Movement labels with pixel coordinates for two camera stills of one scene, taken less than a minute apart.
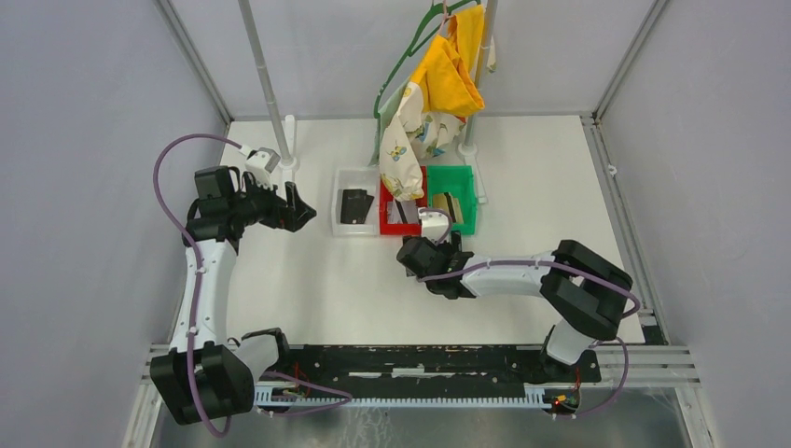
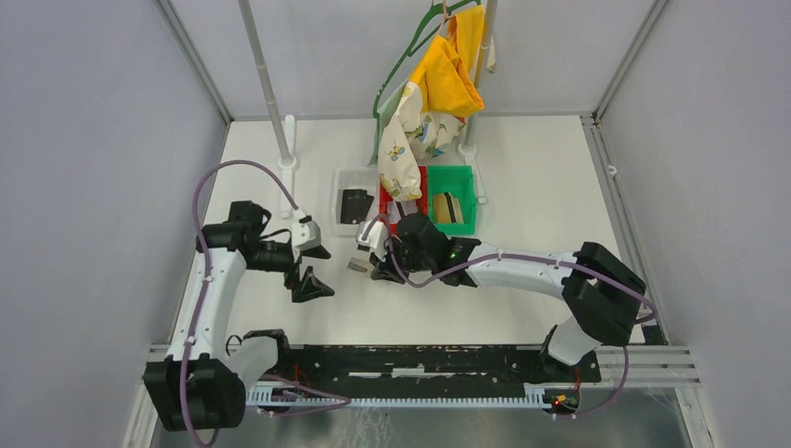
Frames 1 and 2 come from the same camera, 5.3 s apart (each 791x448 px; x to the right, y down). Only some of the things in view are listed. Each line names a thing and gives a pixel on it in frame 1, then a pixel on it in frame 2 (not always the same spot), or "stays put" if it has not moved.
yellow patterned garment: [434, 105] stays put
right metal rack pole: [483, 63] stays put
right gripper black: [451, 248] → [384, 269]
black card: [355, 205] stays put
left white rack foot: [289, 168] stays put
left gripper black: [293, 217] → [310, 286]
